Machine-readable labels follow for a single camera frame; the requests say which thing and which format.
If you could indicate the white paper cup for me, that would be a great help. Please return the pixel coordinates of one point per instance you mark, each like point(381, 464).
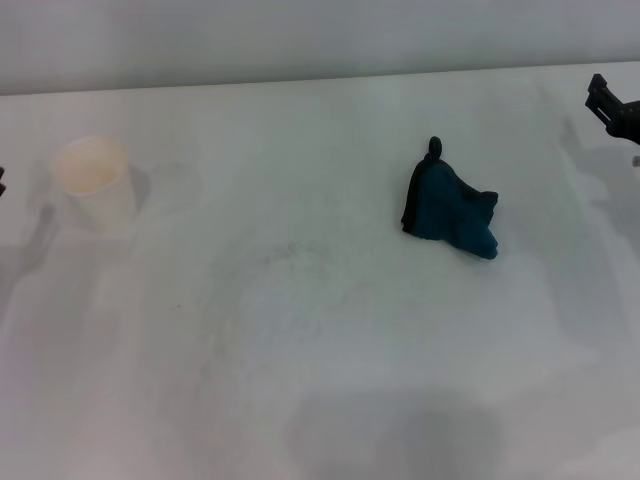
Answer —
point(95, 185)

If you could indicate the blue rag with black trim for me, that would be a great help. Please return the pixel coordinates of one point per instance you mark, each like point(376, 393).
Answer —
point(445, 220)

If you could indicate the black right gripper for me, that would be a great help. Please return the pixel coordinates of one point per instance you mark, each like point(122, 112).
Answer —
point(631, 122)

